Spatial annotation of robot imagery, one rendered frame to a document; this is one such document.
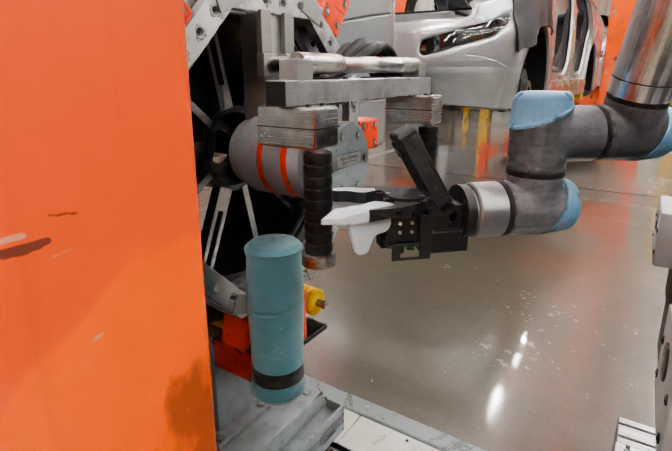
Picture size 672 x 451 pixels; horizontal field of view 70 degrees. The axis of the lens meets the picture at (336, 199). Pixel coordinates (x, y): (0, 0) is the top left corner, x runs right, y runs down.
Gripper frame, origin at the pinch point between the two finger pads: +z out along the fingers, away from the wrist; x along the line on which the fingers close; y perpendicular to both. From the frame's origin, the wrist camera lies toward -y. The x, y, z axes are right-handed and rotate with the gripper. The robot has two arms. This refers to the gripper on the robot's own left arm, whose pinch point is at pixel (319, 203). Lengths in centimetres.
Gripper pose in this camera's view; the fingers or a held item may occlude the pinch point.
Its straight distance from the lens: 60.8
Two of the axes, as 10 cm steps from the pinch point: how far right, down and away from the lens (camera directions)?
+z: -9.8, 0.5, -1.9
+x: -2.0, -2.5, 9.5
